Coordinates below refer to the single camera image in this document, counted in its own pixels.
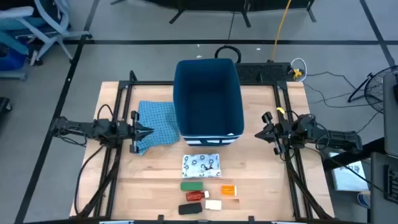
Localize person's shoe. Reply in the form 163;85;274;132
356;190;371;210

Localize blue storage container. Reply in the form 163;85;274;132
0;46;29;82

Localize white plastic bottle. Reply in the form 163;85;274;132
205;199;223;211

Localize green bar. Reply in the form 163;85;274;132
180;181;205;192

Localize grey cabinet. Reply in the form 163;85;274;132
382;72;398;157

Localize white office chair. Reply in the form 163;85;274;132
0;0;91;67

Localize white paper sheet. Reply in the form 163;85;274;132
328;151;370;192

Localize navy white striped fabric bin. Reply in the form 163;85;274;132
173;58;245;148

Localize black partition panel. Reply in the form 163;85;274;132
109;0;318;29

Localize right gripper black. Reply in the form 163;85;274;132
254;111;301;156

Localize blue patterned cloth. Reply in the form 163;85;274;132
132;100;182;156

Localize black floor fan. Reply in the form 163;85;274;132
347;65;398;114

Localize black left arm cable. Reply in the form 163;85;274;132
73;144;105;216

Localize black floor cable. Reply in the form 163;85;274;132
303;70;384;134

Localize white cable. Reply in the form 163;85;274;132
290;57;308;82

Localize white printed plastic pouch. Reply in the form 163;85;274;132
182;153;223;179

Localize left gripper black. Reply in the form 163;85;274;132
116;110;155;154

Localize black bandage roll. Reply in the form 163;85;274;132
178;202;203;216

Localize black coiled cable loop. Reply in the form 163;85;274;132
214;45;243;65

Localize black perforated box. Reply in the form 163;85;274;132
234;61;295;83

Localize orange pill bottle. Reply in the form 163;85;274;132
220;185;238;197

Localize yellow cable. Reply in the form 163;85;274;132
269;0;293;62

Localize black metal table frame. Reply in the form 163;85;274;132
74;70;335;222

